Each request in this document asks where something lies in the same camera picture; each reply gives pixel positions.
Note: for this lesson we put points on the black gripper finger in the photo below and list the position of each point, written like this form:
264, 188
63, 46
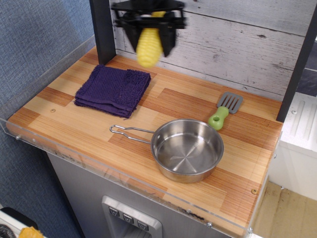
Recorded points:
167, 34
133, 34

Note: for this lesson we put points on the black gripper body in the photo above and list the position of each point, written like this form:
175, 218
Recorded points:
149, 13

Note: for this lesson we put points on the yellow plastic corn cob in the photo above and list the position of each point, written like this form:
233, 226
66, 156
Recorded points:
149, 48

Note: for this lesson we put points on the small steel pot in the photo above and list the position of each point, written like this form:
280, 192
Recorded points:
186, 150

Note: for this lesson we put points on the folded purple cloth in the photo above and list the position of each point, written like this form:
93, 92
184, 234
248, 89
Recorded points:
113, 91

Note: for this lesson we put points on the white drainboard sink unit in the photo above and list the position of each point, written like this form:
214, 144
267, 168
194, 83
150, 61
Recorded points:
294, 162

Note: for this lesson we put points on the grey dispenser panel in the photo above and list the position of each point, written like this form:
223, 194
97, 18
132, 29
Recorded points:
125, 221

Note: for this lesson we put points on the yellow object bottom corner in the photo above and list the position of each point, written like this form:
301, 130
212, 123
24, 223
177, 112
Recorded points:
30, 232

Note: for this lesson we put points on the black left post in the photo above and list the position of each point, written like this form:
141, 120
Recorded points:
103, 30

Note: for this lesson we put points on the black post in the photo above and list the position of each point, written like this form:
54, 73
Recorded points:
103, 30
299, 67

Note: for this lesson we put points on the grey spatula green handle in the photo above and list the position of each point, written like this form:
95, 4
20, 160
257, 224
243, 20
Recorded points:
229, 103

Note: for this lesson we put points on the black right post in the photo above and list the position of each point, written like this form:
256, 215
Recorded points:
299, 67

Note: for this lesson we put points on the clear acrylic guard rail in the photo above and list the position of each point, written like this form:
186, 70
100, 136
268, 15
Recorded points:
116, 149

